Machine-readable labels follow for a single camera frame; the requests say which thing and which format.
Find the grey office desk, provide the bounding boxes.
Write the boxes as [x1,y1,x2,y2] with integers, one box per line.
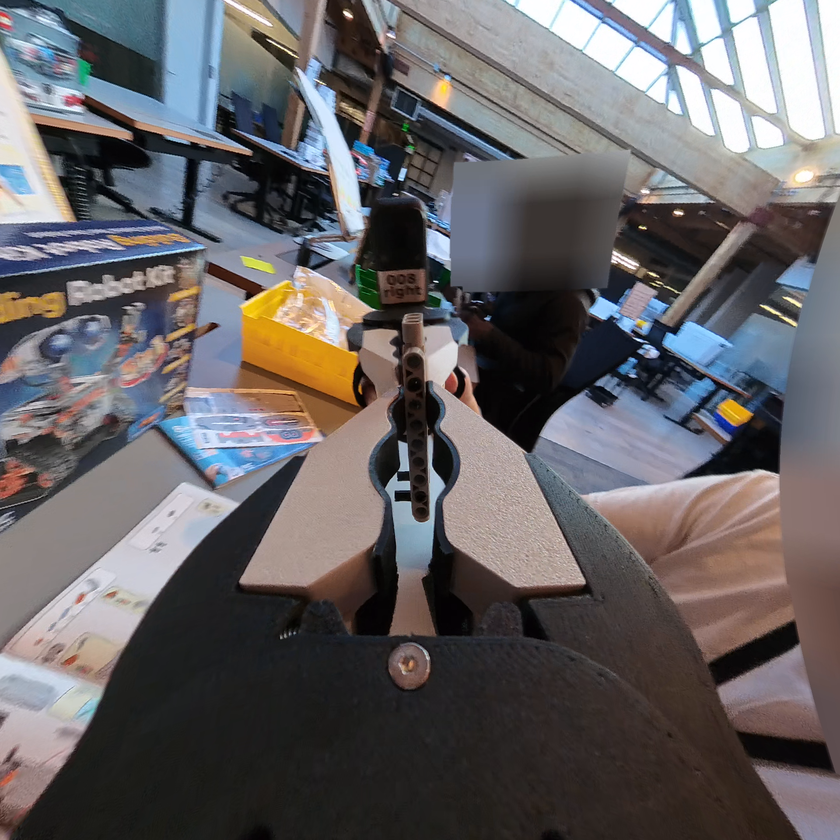
[206,239,368,296]

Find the clear plastic bags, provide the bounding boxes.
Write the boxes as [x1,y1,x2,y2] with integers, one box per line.
[272,266,368,349]

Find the toy car set box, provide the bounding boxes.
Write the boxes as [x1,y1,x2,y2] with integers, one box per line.
[0,7,89,112]

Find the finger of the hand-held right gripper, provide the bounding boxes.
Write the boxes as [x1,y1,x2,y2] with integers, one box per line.
[357,326,403,396]
[427,323,462,391]

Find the open instruction booklet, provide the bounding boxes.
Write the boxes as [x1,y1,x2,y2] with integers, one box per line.
[0,482,240,818]

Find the white storage bin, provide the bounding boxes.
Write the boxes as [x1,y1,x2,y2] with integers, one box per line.
[663,322,732,366]

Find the green parts bin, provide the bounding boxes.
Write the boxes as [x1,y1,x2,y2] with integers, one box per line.
[354,262,454,309]

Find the blue leaflet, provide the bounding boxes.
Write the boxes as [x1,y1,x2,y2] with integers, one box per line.
[157,415,322,490]

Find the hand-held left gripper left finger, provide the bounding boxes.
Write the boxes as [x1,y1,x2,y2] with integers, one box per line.
[238,386,403,636]

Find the black office chair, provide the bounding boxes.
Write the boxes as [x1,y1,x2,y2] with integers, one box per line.
[558,322,651,408]
[259,101,290,217]
[223,92,260,204]

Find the blue robot kit box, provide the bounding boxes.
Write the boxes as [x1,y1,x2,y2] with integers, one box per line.
[0,220,207,532]

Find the person's right hand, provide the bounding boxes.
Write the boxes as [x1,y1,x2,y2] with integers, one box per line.
[446,367,484,419]

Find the yellow plastic bin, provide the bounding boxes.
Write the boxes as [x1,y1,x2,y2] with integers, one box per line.
[241,281,378,408]

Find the wood-topped desk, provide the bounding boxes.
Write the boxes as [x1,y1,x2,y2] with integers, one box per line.
[26,108,135,221]
[85,77,253,244]
[230,128,332,234]

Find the tilted instruction poster board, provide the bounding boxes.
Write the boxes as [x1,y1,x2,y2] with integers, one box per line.
[294,66,368,240]

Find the sticker sheet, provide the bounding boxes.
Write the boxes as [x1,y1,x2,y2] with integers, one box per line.
[184,387,324,449]

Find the white instruction poster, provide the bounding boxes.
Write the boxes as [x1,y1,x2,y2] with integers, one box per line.
[0,49,74,224]

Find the black body strap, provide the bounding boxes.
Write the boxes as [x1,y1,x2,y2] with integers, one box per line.
[709,620,834,772]

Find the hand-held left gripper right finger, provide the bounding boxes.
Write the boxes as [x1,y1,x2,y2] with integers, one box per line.
[430,384,586,636]

